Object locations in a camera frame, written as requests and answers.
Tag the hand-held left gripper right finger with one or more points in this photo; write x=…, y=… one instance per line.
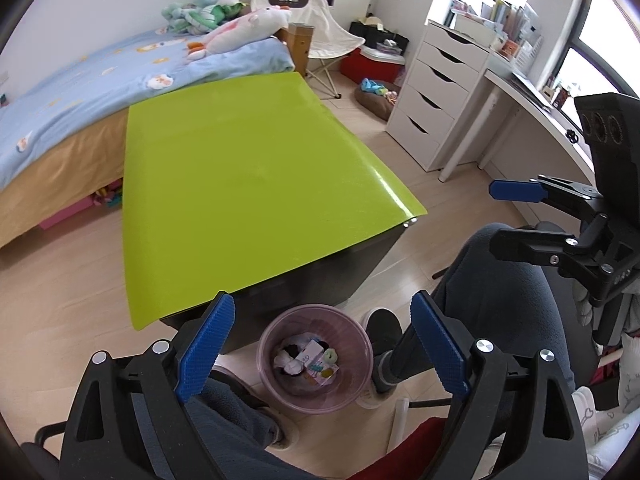
x=440, y=345

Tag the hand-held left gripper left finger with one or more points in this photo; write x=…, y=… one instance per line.
x=205, y=345

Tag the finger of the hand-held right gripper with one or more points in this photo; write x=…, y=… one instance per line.
x=530, y=250
x=515, y=190

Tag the small white box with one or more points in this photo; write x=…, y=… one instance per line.
x=312, y=352

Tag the green white sock bundle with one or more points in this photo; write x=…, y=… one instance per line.
x=330, y=357

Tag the pink plastic waste bin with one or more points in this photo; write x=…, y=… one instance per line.
x=320, y=402

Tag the person's right shoe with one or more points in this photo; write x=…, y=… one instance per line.
x=384, y=330

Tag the person's shoe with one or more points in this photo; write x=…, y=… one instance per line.
x=282, y=430
x=384, y=330

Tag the person's right leg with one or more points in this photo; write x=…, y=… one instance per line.
x=500, y=300

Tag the person's leg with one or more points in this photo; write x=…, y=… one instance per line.
x=500, y=300
x=235, y=425

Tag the white desk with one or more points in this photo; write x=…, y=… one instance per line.
x=515, y=110

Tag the person's left leg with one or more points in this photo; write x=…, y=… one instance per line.
x=235, y=425

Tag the red cloth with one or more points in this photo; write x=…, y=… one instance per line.
x=410, y=455

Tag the person's left shoe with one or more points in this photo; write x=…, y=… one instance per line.
x=282, y=430

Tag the dark framed window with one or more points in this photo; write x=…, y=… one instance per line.
x=575, y=50

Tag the white drawer cabinet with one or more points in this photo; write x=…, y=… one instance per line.
x=425, y=110

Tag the green table mat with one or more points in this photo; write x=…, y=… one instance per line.
x=240, y=185

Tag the grey pet bed with toys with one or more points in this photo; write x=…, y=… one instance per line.
x=372, y=102

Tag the row of books and files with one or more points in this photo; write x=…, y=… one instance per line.
x=500, y=20

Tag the colourful toys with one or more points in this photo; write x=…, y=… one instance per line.
x=107, y=195

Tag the person's printed white clothing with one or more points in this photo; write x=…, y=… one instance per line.
x=610, y=435

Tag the pink box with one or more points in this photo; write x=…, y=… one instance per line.
x=65, y=212

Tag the red storage box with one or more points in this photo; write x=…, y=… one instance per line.
x=360, y=67

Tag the black bag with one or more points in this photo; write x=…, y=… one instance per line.
x=380, y=35

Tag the wooden bed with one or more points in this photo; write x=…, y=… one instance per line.
x=60, y=175

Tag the white folding chair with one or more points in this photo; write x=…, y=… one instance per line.
x=325, y=25

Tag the blue printed blanket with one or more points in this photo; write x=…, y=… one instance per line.
x=100, y=85

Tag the white pink plush toy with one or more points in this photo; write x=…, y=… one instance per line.
x=240, y=30

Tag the green plush toy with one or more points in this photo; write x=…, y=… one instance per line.
x=200, y=15

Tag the white tube frame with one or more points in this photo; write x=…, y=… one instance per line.
x=399, y=425

